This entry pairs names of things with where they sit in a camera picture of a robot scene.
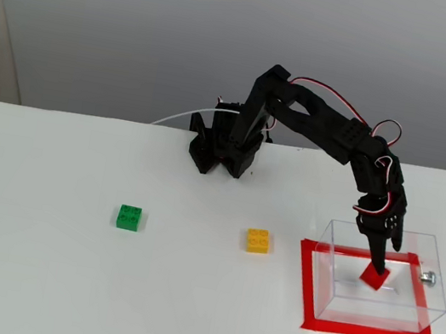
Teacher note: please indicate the green lego brick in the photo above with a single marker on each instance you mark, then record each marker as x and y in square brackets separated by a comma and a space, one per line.
[129, 218]

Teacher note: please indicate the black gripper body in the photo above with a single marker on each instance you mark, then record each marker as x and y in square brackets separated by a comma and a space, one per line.
[377, 227]

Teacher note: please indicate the transparent plastic box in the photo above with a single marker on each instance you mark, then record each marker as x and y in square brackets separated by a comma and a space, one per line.
[419, 305]

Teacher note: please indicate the black table clamp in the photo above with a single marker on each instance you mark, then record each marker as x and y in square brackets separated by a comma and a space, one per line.
[198, 128]

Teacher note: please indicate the silver metal box lock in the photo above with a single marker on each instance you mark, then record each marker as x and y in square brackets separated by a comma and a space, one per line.
[428, 278]

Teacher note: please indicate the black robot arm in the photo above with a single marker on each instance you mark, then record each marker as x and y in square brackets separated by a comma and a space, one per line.
[325, 129]

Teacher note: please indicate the yellow lego brick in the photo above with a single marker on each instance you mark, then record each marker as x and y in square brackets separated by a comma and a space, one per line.
[258, 241]

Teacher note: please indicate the red lego brick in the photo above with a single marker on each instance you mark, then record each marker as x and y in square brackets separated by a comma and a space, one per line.
[371, 282]

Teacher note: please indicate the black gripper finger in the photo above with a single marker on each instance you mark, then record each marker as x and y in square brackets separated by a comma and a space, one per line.
[379, 251]
[398, 241]

